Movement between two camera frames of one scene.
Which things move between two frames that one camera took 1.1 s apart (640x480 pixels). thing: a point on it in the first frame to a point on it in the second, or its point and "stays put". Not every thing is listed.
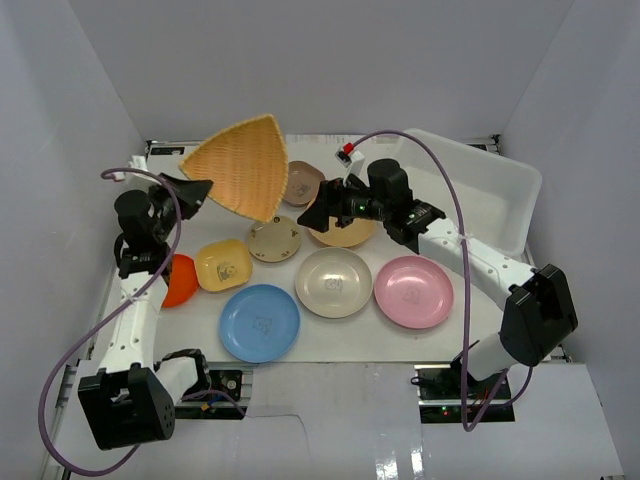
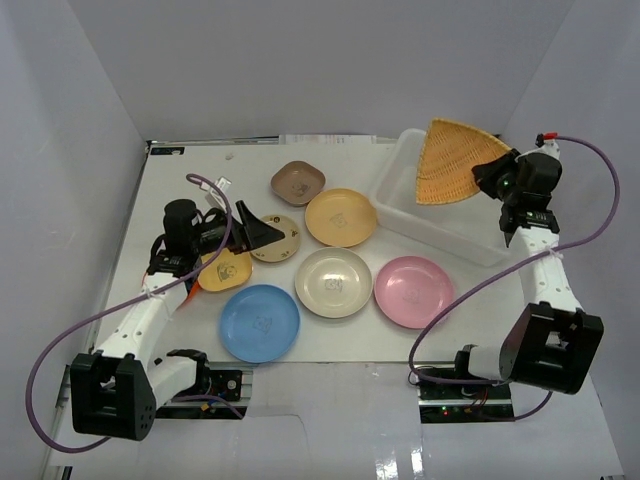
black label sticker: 167,150 stays put
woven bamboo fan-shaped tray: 247,165 to 450,153
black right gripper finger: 317,214 to 497,177
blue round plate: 259,323 stays put
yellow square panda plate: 222,264 stays put
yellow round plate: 357,230 stays put
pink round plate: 414,292 stays put
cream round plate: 334,282 stays put
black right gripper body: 352,202 to 512,200
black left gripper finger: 190,193 to 250,232
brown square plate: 303,183 stays put
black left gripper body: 167,195 to 240,228
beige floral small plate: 275,241 stays put
